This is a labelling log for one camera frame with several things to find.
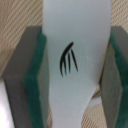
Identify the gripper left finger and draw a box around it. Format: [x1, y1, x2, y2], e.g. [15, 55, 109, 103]
[2, 26, 49, 128]

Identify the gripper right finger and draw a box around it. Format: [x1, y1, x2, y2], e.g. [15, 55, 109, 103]
[100, 26, 128, 128]

